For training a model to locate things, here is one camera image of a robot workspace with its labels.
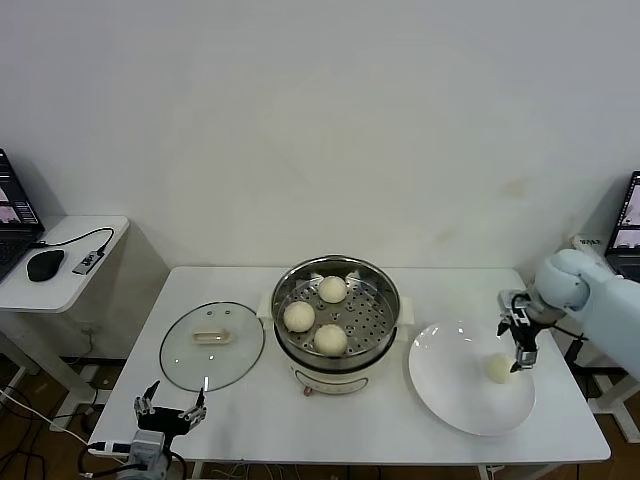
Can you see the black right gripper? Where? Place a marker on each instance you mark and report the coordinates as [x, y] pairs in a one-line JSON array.
[[526, 335]]

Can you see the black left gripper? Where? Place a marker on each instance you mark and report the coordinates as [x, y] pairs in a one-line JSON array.
[[165, 420]]

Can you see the white steamed baozi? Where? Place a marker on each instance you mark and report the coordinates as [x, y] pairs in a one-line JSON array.
[[330, 340], [497, 370], [332, 288], [299, 316]]

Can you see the glass pot lid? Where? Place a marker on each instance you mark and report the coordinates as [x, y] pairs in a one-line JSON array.
[[220, 365]]

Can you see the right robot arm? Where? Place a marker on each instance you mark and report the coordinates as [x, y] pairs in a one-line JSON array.
[[610, 310]]

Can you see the stainless steel steamer basket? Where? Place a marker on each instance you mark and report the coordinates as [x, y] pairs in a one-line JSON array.
[[370, 315]]

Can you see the white round plate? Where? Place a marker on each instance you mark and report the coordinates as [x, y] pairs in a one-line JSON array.
[[450, 390]]

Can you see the grey power strip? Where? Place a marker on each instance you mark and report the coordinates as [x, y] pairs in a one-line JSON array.
[[96, 375]]

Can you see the black open laptop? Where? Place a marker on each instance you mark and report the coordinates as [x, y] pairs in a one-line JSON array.
[[627, 225], [15, 210]]

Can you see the cream electric cooker pot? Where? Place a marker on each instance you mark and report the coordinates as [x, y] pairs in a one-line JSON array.
[[340, 377]]

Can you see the black computer mouse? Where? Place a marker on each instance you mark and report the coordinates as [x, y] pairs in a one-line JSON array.
[[45, 265]]

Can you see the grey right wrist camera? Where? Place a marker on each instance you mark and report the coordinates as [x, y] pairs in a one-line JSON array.
[[514, 304]]

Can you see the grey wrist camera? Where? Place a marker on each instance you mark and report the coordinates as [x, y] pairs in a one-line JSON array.
[[148, 444], [514, 304]]

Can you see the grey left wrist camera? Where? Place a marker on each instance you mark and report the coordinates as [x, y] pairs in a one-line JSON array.
[[148, 444]]

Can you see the white wall socket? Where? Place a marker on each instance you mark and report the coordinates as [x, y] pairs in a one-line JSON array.
[[90, 330]]

